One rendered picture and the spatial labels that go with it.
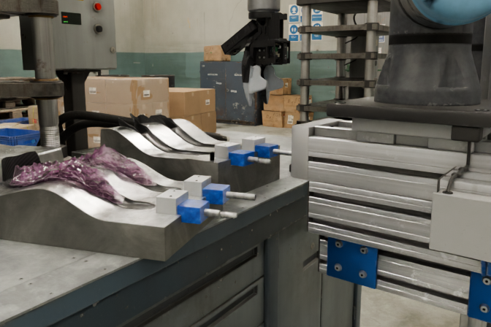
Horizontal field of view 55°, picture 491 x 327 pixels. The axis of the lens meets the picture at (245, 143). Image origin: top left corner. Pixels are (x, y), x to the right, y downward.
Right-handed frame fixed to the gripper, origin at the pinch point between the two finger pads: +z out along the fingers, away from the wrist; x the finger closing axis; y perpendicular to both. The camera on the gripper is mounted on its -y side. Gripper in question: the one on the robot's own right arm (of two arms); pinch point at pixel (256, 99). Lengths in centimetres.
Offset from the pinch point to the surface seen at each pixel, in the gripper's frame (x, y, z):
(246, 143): -2.5, -1.0, 10.3
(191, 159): -17.6, -5.2, 12.1
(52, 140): -7, -72, 16
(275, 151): -0.6, 5.8, 11.8
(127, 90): 240, -313, 19
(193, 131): 5.4, -24.1, 10.1
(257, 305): -3, 3, 51
